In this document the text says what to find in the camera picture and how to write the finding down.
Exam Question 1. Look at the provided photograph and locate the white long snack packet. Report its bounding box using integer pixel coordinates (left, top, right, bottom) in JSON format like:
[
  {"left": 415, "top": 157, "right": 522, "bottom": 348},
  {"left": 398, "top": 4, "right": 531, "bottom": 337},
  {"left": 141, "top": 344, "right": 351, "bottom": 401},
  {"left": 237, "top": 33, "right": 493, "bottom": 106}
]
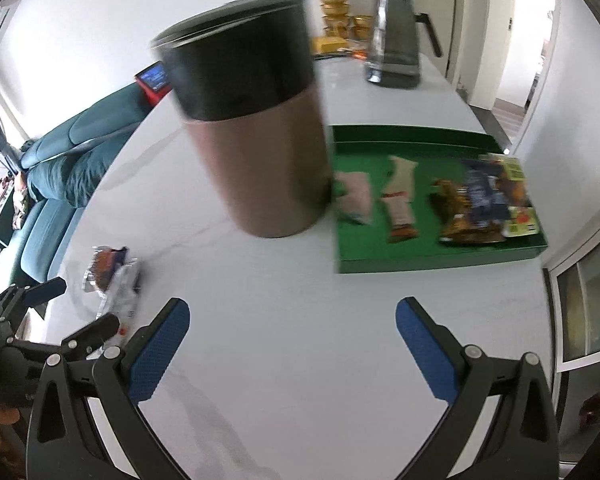
[{"left": 96, "top": 258, "right": 140, "bottom": 348}]

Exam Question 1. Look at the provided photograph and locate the silver blue cookie bag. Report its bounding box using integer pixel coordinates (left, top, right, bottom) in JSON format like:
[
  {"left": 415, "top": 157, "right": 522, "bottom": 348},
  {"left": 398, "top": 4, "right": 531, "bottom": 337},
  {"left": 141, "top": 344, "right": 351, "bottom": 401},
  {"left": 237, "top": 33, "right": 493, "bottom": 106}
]
[{"left": 82, "top": 246, "right": 129, "bottom": 294}]

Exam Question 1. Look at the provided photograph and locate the dark blue snack packet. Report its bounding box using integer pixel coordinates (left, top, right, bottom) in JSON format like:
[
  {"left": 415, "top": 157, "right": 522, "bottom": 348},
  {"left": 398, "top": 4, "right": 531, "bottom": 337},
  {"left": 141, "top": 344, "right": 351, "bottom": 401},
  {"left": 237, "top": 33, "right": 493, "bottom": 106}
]
[{"left": 460, "top": 159, "right": 510, "bottom": 229}]

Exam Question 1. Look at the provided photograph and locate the small brown candy bar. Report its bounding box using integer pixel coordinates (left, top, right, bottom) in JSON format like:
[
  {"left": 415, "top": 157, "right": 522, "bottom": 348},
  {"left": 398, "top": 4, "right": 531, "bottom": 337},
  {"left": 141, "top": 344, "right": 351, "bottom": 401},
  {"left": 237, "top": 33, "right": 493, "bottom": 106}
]
[{"left": 381, "top": 192, "right": 418, "bottom": 243}]

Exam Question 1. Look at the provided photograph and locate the brown nutritious snack bag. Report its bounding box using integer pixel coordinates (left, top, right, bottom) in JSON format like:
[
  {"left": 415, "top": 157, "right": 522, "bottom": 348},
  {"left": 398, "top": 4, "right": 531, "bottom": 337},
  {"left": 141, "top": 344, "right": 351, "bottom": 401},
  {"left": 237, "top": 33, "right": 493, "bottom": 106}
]
[{"left": 428, "top": 179, "right": 505, "bottom": 246}]

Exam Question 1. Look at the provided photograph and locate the dried fruit bag green label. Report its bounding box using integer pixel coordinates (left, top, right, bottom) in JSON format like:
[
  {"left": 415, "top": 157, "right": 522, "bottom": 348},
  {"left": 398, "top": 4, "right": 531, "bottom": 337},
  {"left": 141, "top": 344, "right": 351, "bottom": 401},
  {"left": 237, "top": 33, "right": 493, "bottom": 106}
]
[{"left": 479, "top": 153, "right": 531, "bottom": 207}]

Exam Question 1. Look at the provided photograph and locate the pink striped snack packet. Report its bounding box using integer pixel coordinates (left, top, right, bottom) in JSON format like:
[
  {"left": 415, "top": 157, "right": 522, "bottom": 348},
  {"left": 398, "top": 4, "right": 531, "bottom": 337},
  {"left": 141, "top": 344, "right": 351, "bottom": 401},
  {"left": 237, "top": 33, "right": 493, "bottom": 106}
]
[{"left": 335, "top": 171, "right": 373, "bottom": 224}]

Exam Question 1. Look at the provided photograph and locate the clear bag red green label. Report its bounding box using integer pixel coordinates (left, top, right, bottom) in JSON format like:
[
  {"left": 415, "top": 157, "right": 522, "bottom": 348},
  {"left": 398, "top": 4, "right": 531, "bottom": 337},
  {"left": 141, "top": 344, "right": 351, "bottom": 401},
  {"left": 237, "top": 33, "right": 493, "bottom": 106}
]
[{"left": 502, "top": 206, "right": 541, "bottom": 238}]

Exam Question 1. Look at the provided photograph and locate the beige snack packet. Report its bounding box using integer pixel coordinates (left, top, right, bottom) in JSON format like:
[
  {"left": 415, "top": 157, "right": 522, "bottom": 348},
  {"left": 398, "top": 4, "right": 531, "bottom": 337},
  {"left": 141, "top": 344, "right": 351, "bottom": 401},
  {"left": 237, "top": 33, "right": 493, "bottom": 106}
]
[{"left": 382, "top": 155, "right": 418, "bottom": 200}]

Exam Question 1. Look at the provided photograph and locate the teal sofa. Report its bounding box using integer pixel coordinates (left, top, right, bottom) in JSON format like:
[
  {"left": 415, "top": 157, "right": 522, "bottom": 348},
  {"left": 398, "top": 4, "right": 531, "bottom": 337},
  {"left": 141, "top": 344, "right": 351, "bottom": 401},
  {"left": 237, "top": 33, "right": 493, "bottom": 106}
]
[{"left": 0, "top": 84, "right": 152, "bottom": 290}]

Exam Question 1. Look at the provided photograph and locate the red smart display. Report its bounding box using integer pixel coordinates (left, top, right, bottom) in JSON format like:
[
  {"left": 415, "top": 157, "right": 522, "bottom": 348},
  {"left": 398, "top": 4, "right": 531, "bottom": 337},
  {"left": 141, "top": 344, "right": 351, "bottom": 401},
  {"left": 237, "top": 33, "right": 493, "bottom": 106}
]
[{"left": 134, "top": 61, "right": 171, "bottom": 106}]

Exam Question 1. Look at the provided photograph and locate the copper and black thermos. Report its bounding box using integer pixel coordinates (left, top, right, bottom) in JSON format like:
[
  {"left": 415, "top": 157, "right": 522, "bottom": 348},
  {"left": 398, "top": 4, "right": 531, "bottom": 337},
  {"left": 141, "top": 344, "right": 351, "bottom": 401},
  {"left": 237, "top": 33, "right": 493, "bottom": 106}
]
[{"left": 151, "top": 0, "right": 332, "bottom": 238}]

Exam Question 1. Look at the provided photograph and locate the green tray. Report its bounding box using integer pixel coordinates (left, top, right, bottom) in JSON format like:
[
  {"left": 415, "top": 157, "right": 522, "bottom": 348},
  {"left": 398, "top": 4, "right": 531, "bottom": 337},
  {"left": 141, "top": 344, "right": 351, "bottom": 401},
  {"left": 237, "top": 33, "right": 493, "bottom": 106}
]
[{"left": 332, "top": 125, "right": 547, "bottom": 273}]

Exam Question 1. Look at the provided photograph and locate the yellow box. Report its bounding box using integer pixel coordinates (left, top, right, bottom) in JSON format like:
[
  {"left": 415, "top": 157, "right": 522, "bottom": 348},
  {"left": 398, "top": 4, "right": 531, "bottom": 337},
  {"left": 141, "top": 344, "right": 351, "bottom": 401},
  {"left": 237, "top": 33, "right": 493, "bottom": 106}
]
[{"left": 311, "top": 36, "right": 349, "bottom": 55}]

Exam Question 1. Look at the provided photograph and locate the stack of gold bowls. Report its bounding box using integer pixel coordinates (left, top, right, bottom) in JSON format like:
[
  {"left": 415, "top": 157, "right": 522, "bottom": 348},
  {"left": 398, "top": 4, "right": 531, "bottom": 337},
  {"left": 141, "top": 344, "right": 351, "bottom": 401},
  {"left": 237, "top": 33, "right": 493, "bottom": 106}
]
[{"left": 318, "top": 0, "right": 373, "bottom": 41}]

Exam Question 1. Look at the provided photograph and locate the dark glass kettle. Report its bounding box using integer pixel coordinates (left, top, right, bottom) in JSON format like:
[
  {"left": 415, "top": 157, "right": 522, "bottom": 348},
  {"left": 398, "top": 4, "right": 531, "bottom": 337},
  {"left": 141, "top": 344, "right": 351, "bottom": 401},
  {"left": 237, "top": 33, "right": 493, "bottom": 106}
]
[{"left": 365, "top": 0, "right": 443, "bottom": 89}]

